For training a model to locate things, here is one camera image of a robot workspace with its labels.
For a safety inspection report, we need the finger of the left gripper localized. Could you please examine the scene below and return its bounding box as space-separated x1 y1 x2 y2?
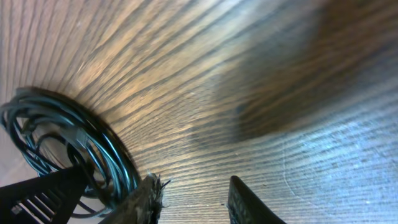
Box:
1 165 93 223

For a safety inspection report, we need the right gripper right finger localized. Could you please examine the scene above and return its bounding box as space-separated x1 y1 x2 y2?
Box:
227 175 285 224

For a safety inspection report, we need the black USB cable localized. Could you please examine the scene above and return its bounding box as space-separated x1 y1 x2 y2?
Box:
0 88 142 218

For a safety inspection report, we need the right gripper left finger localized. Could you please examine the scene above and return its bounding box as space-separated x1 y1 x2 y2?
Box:
99 174 165 224

